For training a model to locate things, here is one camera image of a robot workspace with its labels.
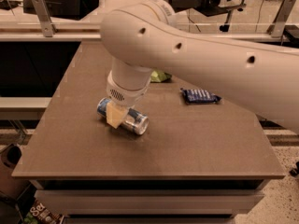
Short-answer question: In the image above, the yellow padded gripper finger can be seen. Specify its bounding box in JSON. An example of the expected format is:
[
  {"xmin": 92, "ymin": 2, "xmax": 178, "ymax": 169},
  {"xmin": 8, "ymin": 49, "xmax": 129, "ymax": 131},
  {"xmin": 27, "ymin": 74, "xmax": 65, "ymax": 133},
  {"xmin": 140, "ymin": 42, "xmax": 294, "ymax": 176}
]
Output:
[{"xmin": 107, "ymin": 102, "xmax": 128, "ymax": 129}]

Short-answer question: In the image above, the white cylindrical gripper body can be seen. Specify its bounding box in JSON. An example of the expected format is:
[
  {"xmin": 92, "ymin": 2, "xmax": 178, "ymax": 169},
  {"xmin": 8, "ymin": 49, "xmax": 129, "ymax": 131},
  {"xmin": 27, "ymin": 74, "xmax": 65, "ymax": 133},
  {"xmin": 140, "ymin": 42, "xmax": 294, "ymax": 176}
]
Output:
[{"xmin": 107, "ymin": 72, "xmax": 150, "ymax": 107}]

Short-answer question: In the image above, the blue silver redbull can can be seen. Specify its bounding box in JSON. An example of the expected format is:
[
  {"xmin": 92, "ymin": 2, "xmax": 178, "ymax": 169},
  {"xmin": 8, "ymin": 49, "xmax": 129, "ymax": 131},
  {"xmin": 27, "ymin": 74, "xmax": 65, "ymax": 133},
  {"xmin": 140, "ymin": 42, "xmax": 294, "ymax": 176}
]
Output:
[{"xmin": 97, "ymin": 98, "xmax": 149, "ymax": 135}]

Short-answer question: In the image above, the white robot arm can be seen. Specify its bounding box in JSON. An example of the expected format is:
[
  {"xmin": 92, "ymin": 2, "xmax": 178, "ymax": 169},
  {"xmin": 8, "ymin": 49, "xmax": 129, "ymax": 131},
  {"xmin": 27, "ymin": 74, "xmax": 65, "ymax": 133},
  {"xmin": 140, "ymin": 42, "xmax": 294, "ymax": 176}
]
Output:
[{"xmin": 100, "ymin": 0, "xmax": 299, "ymax": 133}]

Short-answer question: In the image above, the green chip bag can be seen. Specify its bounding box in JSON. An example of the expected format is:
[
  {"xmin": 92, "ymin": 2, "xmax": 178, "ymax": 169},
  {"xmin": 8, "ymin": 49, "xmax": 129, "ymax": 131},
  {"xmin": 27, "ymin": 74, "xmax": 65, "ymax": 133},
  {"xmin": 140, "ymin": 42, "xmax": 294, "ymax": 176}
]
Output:
[{"xmin": 150, "ymin": 70, "xmax": 172, "ymax": 83}]

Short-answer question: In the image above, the blue snack bar wrapper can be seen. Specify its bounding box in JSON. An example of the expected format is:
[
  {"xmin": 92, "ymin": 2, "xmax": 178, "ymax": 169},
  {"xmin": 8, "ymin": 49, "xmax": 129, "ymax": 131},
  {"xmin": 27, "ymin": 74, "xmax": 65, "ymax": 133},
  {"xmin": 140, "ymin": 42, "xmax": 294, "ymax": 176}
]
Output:
[{"xmin": 180, "ymin": 88, "xmax": 221, "ymax": 105}]

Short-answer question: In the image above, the brown wooden table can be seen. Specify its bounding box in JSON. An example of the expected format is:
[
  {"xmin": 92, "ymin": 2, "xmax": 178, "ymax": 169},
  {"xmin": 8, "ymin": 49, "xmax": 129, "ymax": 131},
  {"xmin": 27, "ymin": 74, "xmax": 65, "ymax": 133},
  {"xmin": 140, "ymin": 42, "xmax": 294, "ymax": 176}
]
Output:
[{"xmin": 13, "ymin": 41, "xmax": 284, "ymax": 224}]

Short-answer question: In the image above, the printed snack package on floor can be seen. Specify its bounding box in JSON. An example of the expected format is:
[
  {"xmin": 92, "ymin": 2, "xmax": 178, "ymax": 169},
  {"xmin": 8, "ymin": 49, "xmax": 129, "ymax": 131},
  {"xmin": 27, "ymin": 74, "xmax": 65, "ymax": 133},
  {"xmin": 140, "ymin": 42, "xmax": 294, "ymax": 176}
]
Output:
[{"xmin": 24, "ymin": 200, "xmax": 64, "ymax": 224}]

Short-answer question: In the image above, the brown bin with hole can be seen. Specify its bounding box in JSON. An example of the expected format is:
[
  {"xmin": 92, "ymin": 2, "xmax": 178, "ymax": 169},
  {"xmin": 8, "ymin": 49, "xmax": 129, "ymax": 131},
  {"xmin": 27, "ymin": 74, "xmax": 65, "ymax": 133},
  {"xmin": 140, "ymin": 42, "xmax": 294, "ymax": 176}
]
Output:
[{"xmin": 0, "ymin": 144, "xmax": 29, "ymax": 200}]

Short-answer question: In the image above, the left metal rail bracket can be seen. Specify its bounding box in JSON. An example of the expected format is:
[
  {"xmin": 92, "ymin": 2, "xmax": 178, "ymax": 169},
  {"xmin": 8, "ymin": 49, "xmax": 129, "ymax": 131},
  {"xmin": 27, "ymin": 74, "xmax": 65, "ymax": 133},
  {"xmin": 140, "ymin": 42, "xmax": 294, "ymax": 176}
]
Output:
[{"xmin": 31, "ymin": 0, "xmax": 56, "ymax": 37}]

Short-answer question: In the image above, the metal rail bracket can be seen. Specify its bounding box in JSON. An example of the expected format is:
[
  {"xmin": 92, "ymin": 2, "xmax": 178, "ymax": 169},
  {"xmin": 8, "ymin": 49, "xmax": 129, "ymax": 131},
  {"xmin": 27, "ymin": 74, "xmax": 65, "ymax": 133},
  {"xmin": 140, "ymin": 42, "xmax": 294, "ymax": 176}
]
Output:
[
  {"xmin": 31, "ymin": 0, "xmax": 56, "ymax": 37},
  {"xmin": 267, "ymin": 0, "xmax": 297, "ymax": 38}
]

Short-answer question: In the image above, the right metal rail bracket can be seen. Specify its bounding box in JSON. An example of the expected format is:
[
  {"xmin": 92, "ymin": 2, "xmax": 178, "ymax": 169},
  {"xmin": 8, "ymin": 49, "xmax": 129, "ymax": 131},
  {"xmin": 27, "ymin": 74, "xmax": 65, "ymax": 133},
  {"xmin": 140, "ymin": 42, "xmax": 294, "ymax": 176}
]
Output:
[{"xmin": 267, "ymin": 0, "xmax": 297, "ymax": 38}]

